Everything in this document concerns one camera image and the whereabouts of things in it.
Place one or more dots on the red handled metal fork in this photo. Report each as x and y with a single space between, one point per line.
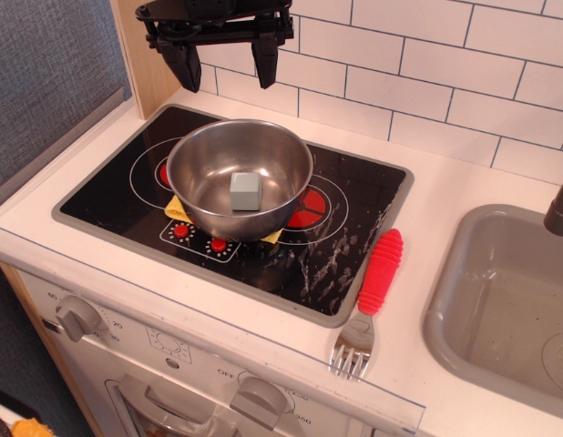
354 345

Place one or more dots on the black toy stovetop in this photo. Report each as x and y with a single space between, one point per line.
314 269

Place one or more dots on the right grey oven knob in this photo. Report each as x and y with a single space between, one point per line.
259 401

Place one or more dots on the grey sink basin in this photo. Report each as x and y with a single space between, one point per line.
496 316

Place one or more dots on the silver metal pot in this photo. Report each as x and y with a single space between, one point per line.
199 168

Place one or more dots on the grey oven knob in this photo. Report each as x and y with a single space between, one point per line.
77 317
259 401

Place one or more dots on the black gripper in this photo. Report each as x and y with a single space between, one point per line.
186 24

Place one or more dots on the yellow cloth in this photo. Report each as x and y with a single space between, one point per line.
175 210

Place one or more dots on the grey oven door handle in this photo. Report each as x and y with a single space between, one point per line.
169 410

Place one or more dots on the wooden side post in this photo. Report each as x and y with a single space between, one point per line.
151 81

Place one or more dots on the grey faucet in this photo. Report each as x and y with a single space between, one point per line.
553 220

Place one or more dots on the orange object bottom left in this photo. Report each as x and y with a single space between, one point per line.
30 428

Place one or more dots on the grey cube block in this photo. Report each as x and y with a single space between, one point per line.
245 191

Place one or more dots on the left grey oven knob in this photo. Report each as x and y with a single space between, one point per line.
77 317

